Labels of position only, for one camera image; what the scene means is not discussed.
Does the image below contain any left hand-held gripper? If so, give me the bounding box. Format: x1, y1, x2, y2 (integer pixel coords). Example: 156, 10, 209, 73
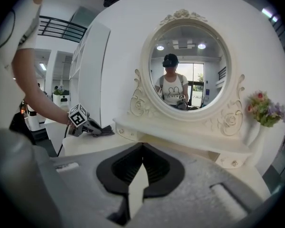
67, 103, 103, 137

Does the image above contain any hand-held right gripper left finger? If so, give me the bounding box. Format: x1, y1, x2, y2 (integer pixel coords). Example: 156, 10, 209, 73
96, 142, 143, 225

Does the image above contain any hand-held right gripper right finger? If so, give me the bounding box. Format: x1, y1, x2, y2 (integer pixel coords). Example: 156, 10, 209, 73
142, 142, 186, 197

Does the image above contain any dark grey cloth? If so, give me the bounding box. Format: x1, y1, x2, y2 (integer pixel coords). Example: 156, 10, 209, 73
95, 124, 116, 137

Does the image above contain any person's left forearm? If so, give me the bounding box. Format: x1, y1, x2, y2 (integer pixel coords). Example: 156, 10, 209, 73
20, 83, 73, 126

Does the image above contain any white tabletop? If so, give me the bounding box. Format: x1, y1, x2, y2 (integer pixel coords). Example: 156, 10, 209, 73
61, 132, 144, 157

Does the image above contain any white drawer shelf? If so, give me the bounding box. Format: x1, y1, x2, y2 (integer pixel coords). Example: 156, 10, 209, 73
113, 116, 254, 170

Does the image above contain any white planter with green plant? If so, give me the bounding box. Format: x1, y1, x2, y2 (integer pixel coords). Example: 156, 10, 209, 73
52, 85, 70, 109

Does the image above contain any white and black machine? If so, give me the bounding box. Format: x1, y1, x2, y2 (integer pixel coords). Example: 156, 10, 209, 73
20, 98, 47, 134

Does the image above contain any white open bookshelf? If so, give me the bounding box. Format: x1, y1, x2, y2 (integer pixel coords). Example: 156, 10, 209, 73
68, 20, 111, 129

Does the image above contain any white vase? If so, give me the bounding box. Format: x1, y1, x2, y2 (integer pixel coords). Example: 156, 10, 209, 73
242, 122, 272, 169

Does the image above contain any black metal railing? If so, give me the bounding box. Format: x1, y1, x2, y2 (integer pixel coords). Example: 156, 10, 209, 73
38, 15, 88, 43

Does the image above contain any white ornate oval mirror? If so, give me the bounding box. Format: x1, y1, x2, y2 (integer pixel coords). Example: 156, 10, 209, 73
127, 8, 246, 138

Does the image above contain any person's white t-shirt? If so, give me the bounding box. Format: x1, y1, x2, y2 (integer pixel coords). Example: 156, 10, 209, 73
0, 0, 51, 134

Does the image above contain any pink and purple flower bouquet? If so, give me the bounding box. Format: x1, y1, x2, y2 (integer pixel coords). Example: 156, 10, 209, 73
246, 90, 285, 128

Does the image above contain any black cable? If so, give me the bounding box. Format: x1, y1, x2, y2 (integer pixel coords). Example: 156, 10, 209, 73
56, 124, 71, 157

